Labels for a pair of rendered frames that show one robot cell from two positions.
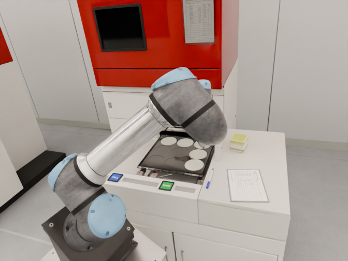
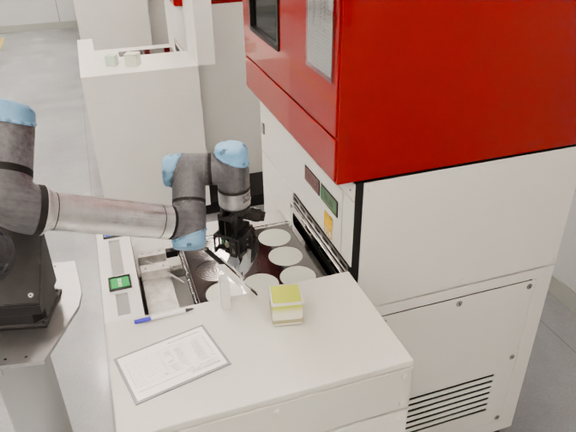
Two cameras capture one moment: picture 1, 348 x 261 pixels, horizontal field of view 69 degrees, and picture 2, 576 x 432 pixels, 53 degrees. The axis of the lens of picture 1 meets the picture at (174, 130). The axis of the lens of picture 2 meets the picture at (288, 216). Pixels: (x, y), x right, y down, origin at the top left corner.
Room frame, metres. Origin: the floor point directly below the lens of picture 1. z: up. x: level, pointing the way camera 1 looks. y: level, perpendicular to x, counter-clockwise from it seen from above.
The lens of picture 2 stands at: (0.44, -1.14, 1.86)
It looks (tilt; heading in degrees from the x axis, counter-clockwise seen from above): 30 degrees down; 50
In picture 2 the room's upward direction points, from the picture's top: 1 degrees counter-clockwise
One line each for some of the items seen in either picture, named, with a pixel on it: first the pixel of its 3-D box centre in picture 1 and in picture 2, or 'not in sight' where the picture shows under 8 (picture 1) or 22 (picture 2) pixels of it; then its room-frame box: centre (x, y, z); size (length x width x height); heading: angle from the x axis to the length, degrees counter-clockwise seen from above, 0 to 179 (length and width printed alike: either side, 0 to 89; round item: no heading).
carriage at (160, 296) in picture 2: not in sight; (159, 295); (0.98, 0.06, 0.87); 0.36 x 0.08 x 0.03; 68
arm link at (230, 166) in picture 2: (202, 92); (231, 167); (1.10, -0.15, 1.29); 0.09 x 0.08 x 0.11; 143
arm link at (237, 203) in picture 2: not in sight; (235, 197); (1.11, -0.15, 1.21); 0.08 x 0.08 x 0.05
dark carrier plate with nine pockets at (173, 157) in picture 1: (179, 152); (249, 263); (1.23, -0.02, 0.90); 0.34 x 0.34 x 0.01; 68
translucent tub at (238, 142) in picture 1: (238, 142); (285, 304); (1.11, -0.33, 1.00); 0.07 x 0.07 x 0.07; 57
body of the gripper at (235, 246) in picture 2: not in sight; (235, 228); (1.10, -0.15, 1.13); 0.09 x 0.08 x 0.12; 23
